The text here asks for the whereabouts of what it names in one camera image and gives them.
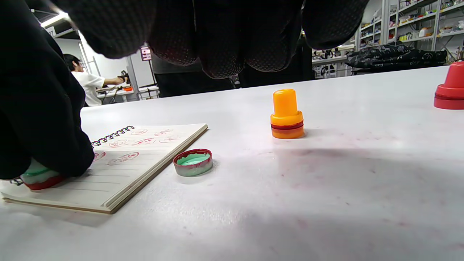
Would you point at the green stamp cap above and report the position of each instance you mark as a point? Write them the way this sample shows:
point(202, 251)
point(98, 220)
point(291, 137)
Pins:
point(192, 168)

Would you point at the spiral lined notebook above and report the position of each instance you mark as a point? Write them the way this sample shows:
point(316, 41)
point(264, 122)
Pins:
point(137, 163)

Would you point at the red reward stamp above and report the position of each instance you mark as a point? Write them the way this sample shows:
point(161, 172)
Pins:
point(451, 94)

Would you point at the black patterned bag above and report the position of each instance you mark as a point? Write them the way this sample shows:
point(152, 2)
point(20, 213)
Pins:
point(395, 56)

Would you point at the metal storage shelving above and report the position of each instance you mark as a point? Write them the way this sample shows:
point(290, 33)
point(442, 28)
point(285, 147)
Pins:
point(436, 21)

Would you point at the person's left hand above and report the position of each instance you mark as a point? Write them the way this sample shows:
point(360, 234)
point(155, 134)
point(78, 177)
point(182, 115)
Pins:
point(36, 108)

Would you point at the green reward stamp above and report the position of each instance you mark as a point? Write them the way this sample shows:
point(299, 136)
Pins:
point(40, 179)

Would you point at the person's right hand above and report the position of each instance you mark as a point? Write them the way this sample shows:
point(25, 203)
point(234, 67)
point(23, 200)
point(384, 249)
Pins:
point(224, 32)

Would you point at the orange reward stamp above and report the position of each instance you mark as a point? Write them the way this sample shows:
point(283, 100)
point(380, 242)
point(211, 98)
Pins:
point(286, 119)

